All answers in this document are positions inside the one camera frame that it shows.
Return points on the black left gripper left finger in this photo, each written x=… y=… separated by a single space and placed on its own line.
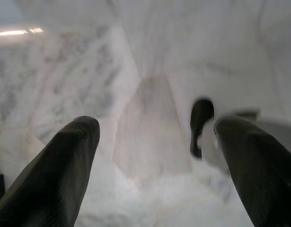
x=46 y=184

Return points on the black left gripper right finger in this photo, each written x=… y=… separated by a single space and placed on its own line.
x=263 y=179

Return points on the silver robot left leg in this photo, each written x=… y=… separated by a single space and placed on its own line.
x=202 y=118

